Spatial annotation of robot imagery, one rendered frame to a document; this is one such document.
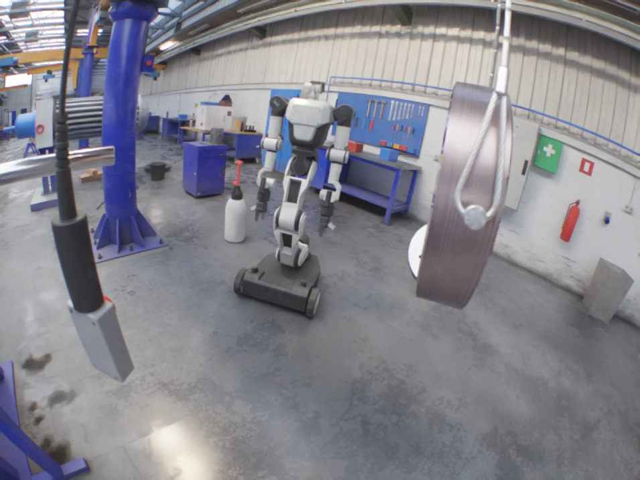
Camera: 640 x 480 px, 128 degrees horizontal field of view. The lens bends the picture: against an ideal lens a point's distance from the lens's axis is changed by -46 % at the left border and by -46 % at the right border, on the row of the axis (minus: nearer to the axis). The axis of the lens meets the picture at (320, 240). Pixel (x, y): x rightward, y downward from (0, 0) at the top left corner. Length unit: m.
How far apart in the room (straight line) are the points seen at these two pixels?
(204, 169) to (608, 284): 5.46
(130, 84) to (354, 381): 2.68
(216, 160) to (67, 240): 3.83
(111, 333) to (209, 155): 3.74
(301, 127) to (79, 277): 1.57
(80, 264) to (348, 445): 1.29
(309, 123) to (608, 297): 3.90
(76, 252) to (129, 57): 2.35
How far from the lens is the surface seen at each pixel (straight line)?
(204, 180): 4.09
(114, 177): 2.65
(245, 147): 6.76
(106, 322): 0.39
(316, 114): 1.72
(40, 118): 4.52
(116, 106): 2.59
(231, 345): 1.73
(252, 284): 1.95
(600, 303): 4.20
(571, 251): 4.48
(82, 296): 0.37
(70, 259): 0.35
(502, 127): 0.33
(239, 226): 2.78
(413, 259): 0.76
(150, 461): 1.39
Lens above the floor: 1.25
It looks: 24 degrees down
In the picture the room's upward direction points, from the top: 10 degrees clockwise
